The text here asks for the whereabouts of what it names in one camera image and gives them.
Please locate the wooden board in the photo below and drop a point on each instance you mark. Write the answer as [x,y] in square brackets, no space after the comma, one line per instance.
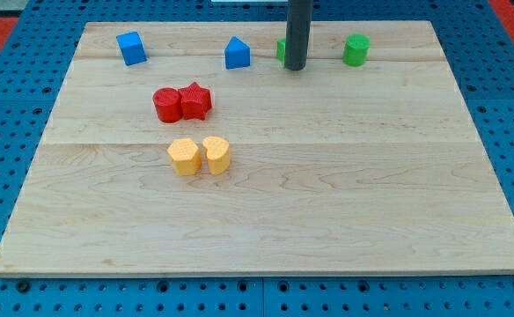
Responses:
[375,170]

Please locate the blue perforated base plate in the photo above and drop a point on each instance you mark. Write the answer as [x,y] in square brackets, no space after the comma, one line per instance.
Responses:
[37,41]

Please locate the red star block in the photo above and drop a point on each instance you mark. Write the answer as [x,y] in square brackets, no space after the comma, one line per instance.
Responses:
[195,101]

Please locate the green cylinder block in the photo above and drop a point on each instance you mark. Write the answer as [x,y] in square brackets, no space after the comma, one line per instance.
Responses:
[356,49]

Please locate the yellow hexagon block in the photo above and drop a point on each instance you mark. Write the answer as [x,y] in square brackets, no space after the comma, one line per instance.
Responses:
[185,156]

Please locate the green block behind rod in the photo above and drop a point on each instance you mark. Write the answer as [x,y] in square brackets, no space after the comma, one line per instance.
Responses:
[280,50]

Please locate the blue cube block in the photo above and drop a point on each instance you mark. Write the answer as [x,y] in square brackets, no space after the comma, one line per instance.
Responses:
[131,47]

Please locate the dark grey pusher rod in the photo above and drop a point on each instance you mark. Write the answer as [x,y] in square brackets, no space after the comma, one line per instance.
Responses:
[299,17]

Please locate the yellow heart block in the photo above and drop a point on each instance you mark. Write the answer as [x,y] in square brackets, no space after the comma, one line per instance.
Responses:
[218,154]

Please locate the red cylinder block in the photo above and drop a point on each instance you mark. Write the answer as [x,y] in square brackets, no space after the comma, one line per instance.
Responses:
[167,102]

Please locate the blue triangle block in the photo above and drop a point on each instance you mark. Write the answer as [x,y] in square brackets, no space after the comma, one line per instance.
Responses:
[237,54]

